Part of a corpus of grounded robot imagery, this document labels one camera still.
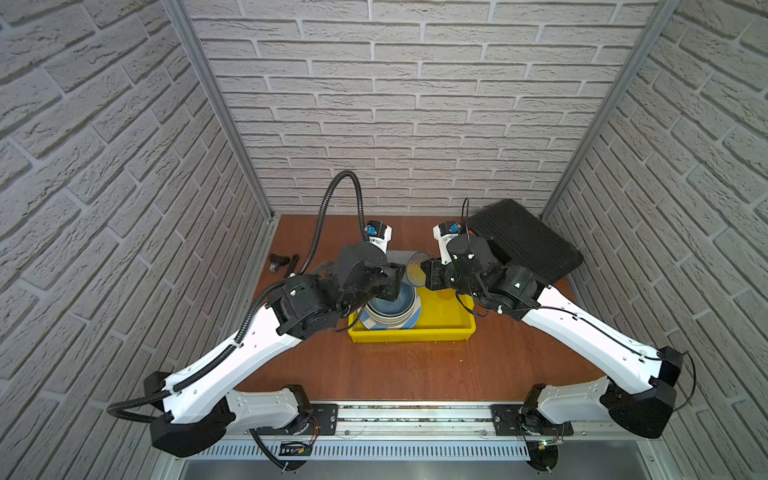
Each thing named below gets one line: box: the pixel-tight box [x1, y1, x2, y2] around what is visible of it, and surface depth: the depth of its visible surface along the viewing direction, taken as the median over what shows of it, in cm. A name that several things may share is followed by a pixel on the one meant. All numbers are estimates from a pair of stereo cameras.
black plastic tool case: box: [468, 199, 584, 283], surface depth 105 cm
